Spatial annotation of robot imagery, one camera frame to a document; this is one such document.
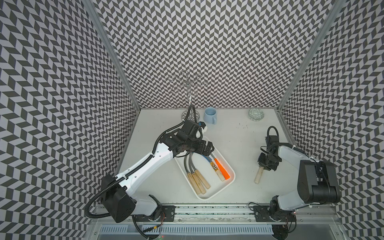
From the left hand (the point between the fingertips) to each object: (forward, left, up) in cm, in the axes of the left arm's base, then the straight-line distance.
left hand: (205, 148), depth 75 cm
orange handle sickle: (-6, -11, -19) cm, 23 cm away
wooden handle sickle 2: (-12, -1, -18) cm, 22 cm away
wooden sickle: (-7, -31, -19) cm, 37 cm away
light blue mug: (+35, -5, -14) cm, 38 cm away
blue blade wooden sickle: (+4, -3, -20) cm, 20 cm away
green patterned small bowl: (+38, -40, -17) cm, 58 cm away
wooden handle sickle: (-14, +3, -18) cm, 23 cm away
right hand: (-2, -34, -20) cm, 39 cm away
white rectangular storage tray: (-3, 0, -20) cm, 20 cm away
